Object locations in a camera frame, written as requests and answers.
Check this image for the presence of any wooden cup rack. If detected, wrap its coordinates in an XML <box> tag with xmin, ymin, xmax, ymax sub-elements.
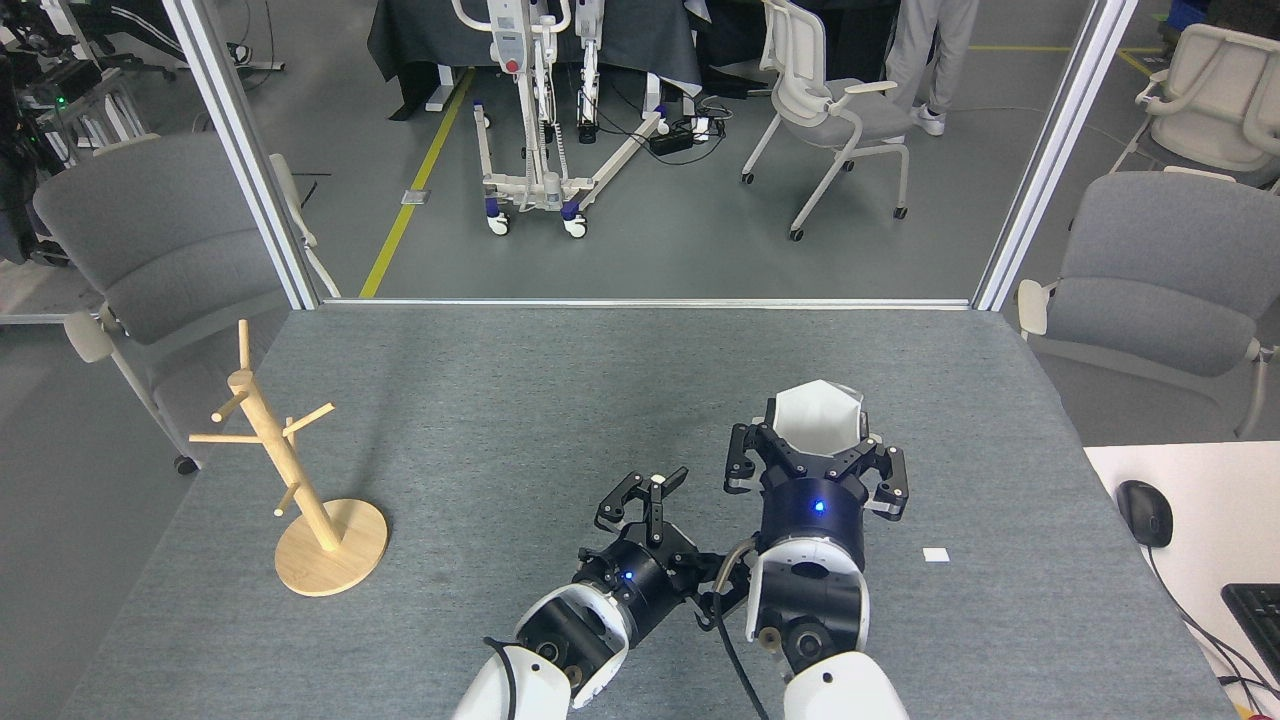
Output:
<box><xmin>188</xmin><ymin>320</ymin><xmax>389</xmax><ymax>598</ymax></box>

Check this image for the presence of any black power strip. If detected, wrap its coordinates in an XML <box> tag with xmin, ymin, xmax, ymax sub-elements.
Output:
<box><xmin>650</xmin><ymin>118</ymin><xmax>731</xmax><ymax>156</ymax></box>

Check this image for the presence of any black equipment rack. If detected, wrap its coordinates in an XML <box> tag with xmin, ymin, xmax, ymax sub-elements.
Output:
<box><xmin>0</xmin><ymin>0</ymin><xmax>151</xmax><ymax>266</ymax></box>

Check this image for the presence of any silver table edge rail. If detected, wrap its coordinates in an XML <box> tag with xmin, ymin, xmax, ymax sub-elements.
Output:
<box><xmin>320</xmin><ymin>297</ymin><xmax>976</xmax><ymax>311</ymax></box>

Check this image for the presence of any black computer mouse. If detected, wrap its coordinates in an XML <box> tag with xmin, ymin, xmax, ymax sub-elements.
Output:
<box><xmin>1116</xmin><ymin>480</ymin><xmax>1174</xmax><ymax>548</ymax></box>

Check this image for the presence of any dark cloth-covered table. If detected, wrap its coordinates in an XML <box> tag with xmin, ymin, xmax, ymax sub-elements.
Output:
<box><xmin>367</xmin><ymin>0</ymin><xmax>701</xmax><ymax>121</ymax></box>

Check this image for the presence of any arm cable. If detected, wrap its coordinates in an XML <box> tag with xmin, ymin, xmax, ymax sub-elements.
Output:
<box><xmin>482</xmin><ymin>638</ymin><xmax>521</xmax><ymax>720</ymax></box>
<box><xmin>710</xmin><ymin>538</ymin><xmax>771</xmax><ymax>720</ymax></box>

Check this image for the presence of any white shell-back chair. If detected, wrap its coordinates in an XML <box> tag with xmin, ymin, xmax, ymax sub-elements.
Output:
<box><xmin>1110</xmin><ymin>23</ymin><xmax>1280</xmax><ymax>191</ymax></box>

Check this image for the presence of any white faceted cup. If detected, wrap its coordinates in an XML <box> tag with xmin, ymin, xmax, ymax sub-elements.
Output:
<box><xmin>775</xmin><ymin>380</ymin><xmax>867</xmax><ymax>461</ymax></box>

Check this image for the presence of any black keyboard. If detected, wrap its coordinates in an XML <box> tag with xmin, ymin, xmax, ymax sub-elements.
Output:
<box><xmin>1221</xmin><ymin>583</ymin><xmax>1280</xmax><ymax>681</ymax></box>

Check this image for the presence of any black mouse cable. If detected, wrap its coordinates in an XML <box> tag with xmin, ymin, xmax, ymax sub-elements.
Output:
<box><xmin>1145</xmin><ymin>545</ymin><xmax>1280</xmax><ymax>706</ymax></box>

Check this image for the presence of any silver frame post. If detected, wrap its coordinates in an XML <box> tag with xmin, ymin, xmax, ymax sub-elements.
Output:
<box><xmin>972</xmin><ymin>0</ymin><xmax>1141</xmax><ymax>313</ymax></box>
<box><xmin>160</xmin><ymin>0</ymin><xmax>321</xmax><ymax>311</ymax></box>

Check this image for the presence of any person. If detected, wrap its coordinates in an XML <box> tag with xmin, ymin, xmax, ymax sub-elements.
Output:
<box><xmin>885</xmin><ymin>0</ymin><xmax>981</xmax><ymax>138</ymax></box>

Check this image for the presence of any white wheeled stand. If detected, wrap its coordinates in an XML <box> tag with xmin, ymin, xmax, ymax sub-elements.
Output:
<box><xmin>452</xmin><ymin>0</ymin><xmax>701</xmax><ymax>239</ymax></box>

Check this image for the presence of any white mesh-back office chair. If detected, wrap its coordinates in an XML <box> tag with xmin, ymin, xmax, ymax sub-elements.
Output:
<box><xmin>740</xmin><ymin>0</ymin><xmax>911</xmax><ymax>243</ymax></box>

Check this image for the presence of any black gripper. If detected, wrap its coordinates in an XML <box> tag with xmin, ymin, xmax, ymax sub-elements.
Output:
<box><xmin>725</xmin><ymin>400</ymin><xmax>909</xmax><ymax>571</ymax></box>
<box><xmin>575</xmin><ymin>466</ymin><xmax>751</xmax><ymax>646</ymax></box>

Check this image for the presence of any grey armchair with cream arms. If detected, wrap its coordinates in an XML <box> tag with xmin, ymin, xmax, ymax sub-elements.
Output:
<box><xmin>1017</xmin><ymin>168</ymin><xmax>1280</xmax><ymax>441</ymax></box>
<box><xmin>33</xmin><ymin>133</ymin><xmax>341</xmax><ymax>476</ymax></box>

